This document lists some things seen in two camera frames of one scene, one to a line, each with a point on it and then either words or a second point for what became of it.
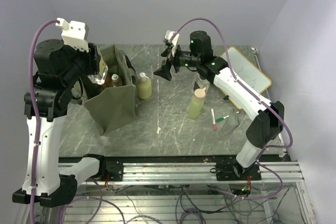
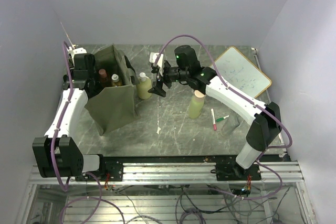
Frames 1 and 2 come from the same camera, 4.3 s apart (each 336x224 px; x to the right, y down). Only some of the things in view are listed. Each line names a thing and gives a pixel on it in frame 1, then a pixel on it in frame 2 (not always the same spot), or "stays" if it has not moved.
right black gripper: [164, 71] to [157, 88]
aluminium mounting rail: [102, 170] stays
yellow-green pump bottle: [144, 86] stays
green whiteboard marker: [220, 119] stays
